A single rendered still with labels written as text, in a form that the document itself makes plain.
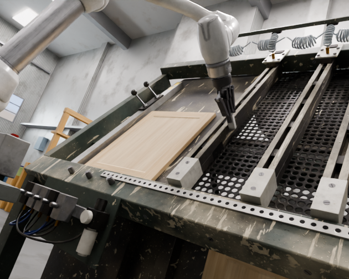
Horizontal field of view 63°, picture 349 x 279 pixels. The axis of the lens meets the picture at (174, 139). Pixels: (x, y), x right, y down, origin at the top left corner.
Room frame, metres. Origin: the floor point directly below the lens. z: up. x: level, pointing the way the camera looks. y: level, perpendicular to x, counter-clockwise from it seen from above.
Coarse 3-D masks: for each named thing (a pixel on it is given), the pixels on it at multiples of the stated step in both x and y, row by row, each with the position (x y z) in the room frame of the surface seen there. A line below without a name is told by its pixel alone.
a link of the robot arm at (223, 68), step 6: (228, 60) 0.90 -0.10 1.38; (210, 66) 0.92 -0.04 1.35; (216, 66) 0.90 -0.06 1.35; (222, 66) 0.90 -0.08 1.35; (228, 66) 0.91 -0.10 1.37; (210, 72) 0.94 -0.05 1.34; (216, 72) 0.92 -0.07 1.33; (222, 72) 0.92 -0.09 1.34; (228, 72) 0.92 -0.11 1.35; (216, 78) 0.95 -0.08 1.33
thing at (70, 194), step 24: (24, 192) 1.21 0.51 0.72; (48, 192) 1.13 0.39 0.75; (72, 192) 1.20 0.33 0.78; (96, 192) 1.11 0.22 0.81; (24, 216) 1.27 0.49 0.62; (48, 216) 1.11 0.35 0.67; (72, 216) 1.16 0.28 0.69; (96, 216) 0.98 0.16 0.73; (48, 240) 1.22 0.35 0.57; (72, 240) 1.04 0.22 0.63; (96, 240) 1.05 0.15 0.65; (96, 264) 1.02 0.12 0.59
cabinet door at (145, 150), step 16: (160, 112) 1.55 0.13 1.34; (176, 112) 1.48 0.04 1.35; (192, 112) 1.42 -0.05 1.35; (208, 112) 1.36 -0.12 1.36; (144, 128) 1.47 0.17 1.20; (160, 128) 1.41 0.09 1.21; (176, 128) 1.35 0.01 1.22; (192, 128) 1.29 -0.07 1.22; (112, 144) 1.44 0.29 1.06; (128, 144) 1.39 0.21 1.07; (144, 144) 1.33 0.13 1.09; (160, 144) 1.28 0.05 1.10; (176, 144) 1.23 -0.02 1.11; (96, 160) 1.37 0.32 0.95; (112, 160) 1.32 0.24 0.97; (128, 160) 1.27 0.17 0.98; (144, 160) 1.23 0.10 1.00; (160, 160) 1.18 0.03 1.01; (144, 176) 1.13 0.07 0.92
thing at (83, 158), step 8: (168, 88) 1.76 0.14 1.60; (176, 88) 1.75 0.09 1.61; (168, 96) 1.72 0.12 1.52; (160, 104) 1.68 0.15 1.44; (136, 112) 1.61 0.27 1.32; (144, 112) 1.60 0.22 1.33; (128, 120) 1.56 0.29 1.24; (136, 120) 1.57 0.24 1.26; (120, 128) 1.51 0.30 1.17; (128, 128) 1.54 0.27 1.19; (104, 136) 1.50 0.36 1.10; (112, 136) 1.48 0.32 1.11; (96, 144) 1.45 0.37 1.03; (104, 144) 1.46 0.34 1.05; (88, 152) 1.41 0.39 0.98; (96, 152) 1.44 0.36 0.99; (80, 160) 1.38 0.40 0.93; (88, 160) 1.41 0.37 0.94
